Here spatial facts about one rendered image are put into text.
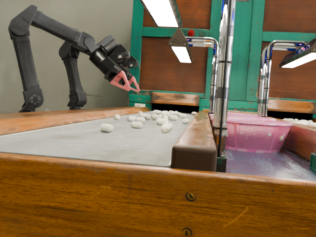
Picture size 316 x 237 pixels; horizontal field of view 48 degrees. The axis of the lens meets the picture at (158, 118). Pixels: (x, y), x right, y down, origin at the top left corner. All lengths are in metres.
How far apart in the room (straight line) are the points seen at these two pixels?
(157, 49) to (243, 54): 0.54
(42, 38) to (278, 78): 2.06
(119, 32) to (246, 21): 1.29
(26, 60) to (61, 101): 1.91
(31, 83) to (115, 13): 1.96
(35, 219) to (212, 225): 0.21
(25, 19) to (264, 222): 1.14
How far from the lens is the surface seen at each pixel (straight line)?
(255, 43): 2.28
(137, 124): 0.92
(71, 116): 0.99
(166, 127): 0.84
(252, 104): 2.25
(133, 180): 0.42
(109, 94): 3.16
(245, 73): 2.26
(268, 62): 1.70
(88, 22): 3.27
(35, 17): 1.40
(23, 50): 1.39
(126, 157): 0.48
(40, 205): 0.46
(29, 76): 1.38
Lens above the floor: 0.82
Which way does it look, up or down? 3 degrees down
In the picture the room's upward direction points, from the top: 4 degrees clockwise
